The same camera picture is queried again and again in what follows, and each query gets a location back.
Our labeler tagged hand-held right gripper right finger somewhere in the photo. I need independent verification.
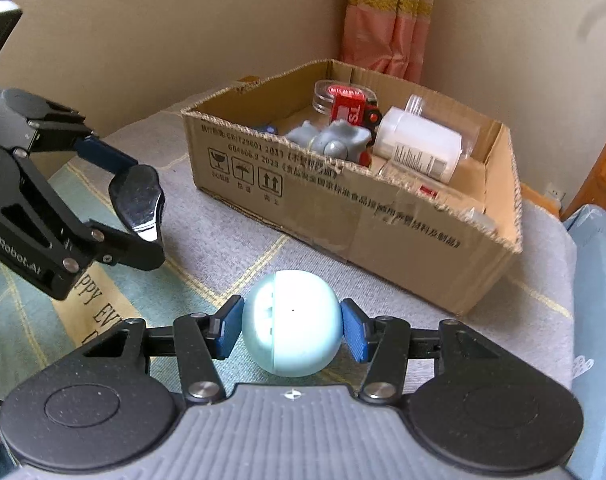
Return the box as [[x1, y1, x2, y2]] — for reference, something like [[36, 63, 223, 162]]
[[340, 298, 538, 406]]

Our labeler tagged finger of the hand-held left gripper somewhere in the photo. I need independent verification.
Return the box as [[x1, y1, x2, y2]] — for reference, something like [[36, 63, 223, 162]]
[[13, 149, 166, 273], [5, 88, 140, 175]]

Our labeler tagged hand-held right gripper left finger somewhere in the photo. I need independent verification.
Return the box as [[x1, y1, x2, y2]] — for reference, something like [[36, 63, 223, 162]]
[[48, 295, 246, 407]]

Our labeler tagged light blue egg-shaped case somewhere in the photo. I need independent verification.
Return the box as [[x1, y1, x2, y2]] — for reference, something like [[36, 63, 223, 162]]
[[242, 270, 344, 378]]

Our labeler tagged cardboard box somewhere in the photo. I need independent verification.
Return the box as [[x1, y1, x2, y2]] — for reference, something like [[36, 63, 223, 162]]
[[181, 58, 524, 317]]

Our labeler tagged clear jar of yellow capsules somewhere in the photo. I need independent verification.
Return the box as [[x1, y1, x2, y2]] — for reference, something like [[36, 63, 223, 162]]
[[378, 157, 488, 223]]

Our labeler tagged grey toy figure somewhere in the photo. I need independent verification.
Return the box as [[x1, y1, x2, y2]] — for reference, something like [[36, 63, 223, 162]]
[[285, 120, 374, 163]]

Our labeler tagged white supplement bottle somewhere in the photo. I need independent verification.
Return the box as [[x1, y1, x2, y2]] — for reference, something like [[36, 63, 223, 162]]
[[372, 106, 464, 183]]

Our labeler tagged red toy truck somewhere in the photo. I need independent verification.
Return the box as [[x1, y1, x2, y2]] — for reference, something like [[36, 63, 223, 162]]
[[330, 89, 384, 128]]

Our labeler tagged clear plastic bottle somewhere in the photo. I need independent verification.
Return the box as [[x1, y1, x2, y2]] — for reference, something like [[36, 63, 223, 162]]
[[405, 94, 482, 160]]

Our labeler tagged clear round container red label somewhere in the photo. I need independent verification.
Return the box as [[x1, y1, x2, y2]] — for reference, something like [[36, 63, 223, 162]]
[[313, 79, 376, 117]]

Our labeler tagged blue pillow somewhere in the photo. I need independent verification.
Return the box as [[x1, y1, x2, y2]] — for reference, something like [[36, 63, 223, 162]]
[[563, 204, 606, 480]]

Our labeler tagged wooden chair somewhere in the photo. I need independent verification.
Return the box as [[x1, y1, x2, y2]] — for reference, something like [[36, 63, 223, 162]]
[[563, 110, 606, 221]]

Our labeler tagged pink curtain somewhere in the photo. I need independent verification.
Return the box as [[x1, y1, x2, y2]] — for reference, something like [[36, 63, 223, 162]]
[[339, 0, 440, 83]]

